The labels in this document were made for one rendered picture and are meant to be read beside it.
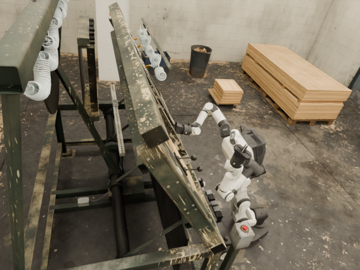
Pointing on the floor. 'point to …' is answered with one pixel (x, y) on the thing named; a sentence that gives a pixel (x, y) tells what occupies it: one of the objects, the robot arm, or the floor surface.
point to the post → (229, 258)
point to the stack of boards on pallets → (293, 84)
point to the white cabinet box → (101, 11)
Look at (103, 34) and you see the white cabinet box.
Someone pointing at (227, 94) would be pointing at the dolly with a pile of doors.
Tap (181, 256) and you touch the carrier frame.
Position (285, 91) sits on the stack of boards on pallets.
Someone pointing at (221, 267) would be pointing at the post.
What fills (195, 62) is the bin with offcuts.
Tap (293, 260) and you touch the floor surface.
